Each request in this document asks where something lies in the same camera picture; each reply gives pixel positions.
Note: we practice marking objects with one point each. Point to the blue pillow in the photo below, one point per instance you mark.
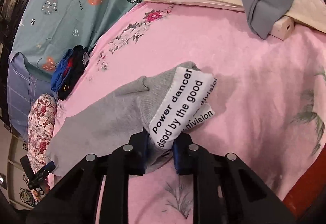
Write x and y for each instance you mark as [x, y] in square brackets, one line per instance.
[23, 89]

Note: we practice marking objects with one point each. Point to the red rose floral quilt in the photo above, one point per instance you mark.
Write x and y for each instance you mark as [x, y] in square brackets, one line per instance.
[41, 121]

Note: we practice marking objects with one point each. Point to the folded black and blue clothes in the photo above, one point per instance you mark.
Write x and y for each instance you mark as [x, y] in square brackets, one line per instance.
[69, 70]

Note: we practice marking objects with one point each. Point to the white power bank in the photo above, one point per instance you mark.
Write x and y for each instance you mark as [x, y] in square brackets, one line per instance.
[283, 28]

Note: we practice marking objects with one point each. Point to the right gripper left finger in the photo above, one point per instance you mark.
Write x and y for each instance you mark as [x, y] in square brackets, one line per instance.
[96, 189]

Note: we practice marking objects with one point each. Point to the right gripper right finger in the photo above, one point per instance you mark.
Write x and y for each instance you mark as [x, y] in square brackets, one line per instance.
[225, 189]

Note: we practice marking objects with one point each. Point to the teal heart-print bedsheet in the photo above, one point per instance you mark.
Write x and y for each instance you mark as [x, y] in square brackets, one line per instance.
[51, 27]

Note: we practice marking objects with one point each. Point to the grey sweatpants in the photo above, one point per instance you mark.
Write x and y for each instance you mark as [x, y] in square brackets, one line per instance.
[164, 106]

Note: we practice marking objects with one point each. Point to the pink floral blanket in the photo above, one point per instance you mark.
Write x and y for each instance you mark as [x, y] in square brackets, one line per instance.
[269, 100]

